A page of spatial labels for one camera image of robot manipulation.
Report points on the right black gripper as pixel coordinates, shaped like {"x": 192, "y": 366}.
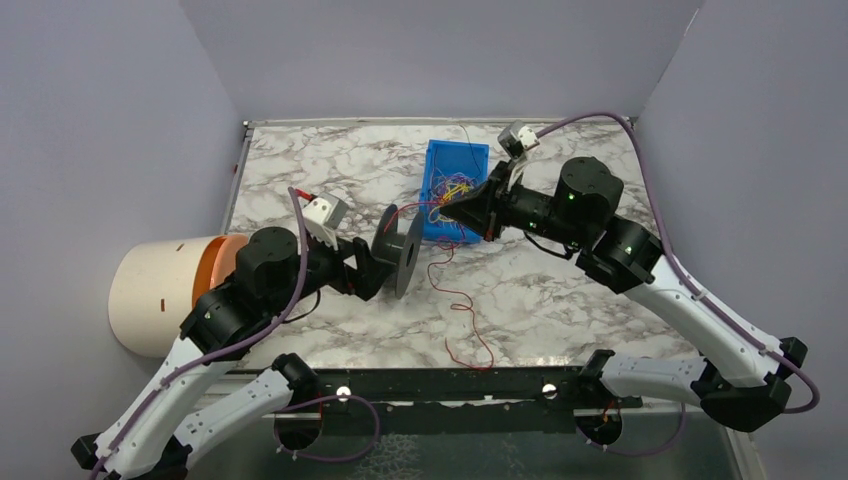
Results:
{"x": 496, "y": 206}

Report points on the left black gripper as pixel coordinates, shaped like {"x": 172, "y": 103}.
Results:
{"x": 357, "y": 266}

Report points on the black cable spool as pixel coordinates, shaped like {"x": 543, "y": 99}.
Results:
{"x": 400, "y": 249}

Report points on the blue plastic bin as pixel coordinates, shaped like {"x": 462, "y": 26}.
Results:
{"x": 449, "y": 164}

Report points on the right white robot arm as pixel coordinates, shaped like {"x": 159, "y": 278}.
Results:
{"x": 740, "y": 376}

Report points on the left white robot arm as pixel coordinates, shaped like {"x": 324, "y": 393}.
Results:
{"x": 163, "y": 434}

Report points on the cream cylinder with orange lid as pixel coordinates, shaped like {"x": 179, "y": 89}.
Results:
{"x": 157, "y": 284}

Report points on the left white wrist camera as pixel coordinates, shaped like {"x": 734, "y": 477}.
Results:
{"x": 322, "y": 216}

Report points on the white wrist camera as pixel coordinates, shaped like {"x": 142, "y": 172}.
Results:
{"x": 322, "y": 216}
{"x": 517, "y": 139}

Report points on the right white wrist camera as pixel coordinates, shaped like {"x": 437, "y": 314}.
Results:
{"x": 517, "y": 139}

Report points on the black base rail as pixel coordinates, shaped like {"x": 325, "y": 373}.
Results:
{"x": 434, "y": 401}

